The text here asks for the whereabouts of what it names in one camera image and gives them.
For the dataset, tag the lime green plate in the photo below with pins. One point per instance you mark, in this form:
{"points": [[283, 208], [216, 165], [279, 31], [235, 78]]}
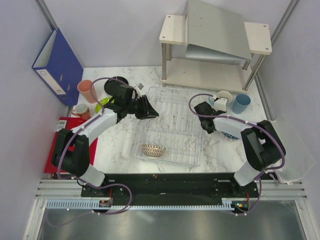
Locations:
{"points": [[103, 101]]}

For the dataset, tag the light blue tumbler cup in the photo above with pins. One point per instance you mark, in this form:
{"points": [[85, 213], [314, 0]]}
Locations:
{"points": [[241, 102]]}

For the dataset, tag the pink tumbler cup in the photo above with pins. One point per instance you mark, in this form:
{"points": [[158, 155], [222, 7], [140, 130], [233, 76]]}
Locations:
{"points": [[87, 90]]}

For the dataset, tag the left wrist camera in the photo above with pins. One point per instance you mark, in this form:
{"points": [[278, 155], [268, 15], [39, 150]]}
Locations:
{"points": [[139, 90]]}

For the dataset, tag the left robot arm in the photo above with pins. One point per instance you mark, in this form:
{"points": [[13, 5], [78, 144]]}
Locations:
{"points": [[71, 151]]}

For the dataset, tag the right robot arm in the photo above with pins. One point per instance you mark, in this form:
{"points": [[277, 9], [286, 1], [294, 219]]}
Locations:
{"points": [[263, 148]]}

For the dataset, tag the blue and red patterned bowl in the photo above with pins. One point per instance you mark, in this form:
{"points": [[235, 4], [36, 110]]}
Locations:
{"points": [[232, 137]]}

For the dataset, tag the light blue ceramic mug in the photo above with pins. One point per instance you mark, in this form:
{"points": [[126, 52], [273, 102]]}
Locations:
{"points": [[225, 94]]}

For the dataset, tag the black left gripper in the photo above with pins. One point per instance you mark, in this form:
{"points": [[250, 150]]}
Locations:
{"points": [[147, 111]]}

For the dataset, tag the pink dotted mug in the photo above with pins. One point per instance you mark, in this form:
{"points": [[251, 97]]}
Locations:
{"points": [[82, 111]]}

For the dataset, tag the white wire dish rack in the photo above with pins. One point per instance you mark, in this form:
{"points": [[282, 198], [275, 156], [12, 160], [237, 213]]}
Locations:
{"points": [[176, 128]]}

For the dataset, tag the brown patterned bowl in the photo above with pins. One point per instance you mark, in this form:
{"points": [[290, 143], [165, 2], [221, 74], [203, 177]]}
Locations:
{"points": [[153, 150]]}

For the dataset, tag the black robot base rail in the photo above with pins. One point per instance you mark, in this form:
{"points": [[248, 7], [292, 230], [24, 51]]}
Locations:
{"points": [[172, 188]]}

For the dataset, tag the blue ring binder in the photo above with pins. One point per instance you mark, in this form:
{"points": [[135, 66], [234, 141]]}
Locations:
{"points": [[60, 69]]}

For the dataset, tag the grey metal sheet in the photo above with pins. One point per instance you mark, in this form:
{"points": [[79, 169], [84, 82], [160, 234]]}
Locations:
{"points": [[215, 34]]}

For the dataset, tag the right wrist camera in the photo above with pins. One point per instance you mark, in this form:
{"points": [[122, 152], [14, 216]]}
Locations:
{"points": [[220, 104]]}

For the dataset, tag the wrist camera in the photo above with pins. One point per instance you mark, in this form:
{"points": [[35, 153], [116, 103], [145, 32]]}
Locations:
{"points": [[220, 104], [139, 90]]}

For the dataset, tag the light blue cable duct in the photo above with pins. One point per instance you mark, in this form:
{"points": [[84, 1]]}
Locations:
{"points": [[90, 204]]}

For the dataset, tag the black plate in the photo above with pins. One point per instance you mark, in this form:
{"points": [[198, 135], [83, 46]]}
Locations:
{"points": [[111, 86]]}

